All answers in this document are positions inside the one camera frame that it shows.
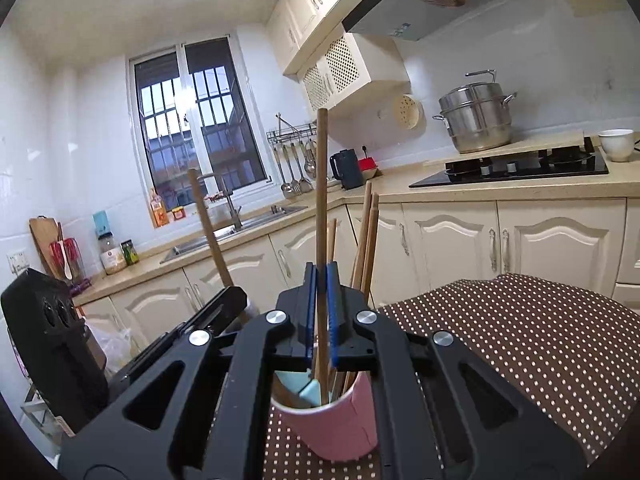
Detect cream lower kitchen cabinets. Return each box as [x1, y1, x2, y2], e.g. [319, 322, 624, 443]
[78, 198, 639, 349]

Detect steel kitchen sink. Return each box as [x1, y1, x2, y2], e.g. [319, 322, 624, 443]
[160, 205, 306, 264]

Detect kitchen window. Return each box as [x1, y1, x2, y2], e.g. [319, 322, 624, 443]
[131, 37, 270, 210]

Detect wooden chopstick in cup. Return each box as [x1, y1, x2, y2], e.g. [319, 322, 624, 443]
[360, 193, 380, 300]
[350, 181, 372, 289]

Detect pink utensil cup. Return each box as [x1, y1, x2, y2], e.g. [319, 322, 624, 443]
[271, 373, 378, 462]

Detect glass jar with white lid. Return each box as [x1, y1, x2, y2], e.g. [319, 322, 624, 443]
[98, 232, 127, 275]

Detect steel sink faucet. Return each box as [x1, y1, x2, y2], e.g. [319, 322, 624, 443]
[207, 179, 243, 231]

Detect wooden cutting board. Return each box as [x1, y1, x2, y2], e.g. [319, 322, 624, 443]
[28, 216, 64, 280]

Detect orange package on windowsill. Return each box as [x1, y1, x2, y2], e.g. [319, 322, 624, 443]
[149, 188, 169, 228]

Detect black electric kettle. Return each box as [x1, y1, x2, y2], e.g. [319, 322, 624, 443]
[329, 148, 364, 190]

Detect hanging utensil rack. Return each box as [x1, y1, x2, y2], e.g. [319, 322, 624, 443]
[266, 113, 317, 198]

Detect brown polka dot tablecloth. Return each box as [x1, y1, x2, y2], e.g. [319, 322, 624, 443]
[259, 272, 640, 480]

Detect steel steamer pot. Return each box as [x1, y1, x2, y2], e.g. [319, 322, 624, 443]
[433, 70, 518, 154]

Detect cream upper cabinets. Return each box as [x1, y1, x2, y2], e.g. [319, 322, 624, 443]
[267, 0, 409, 116]

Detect black gas stove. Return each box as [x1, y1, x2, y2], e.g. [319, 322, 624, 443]
[409, 136, 608, 188]

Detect white bowl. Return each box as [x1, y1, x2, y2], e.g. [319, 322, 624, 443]
[598, 128, 636, 162]

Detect teal spatula handle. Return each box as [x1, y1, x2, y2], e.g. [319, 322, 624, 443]
[276, 370, 321, 408]

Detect round cream wall trivet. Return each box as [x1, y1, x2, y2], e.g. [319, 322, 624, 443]
[392, 93, 423, 130]

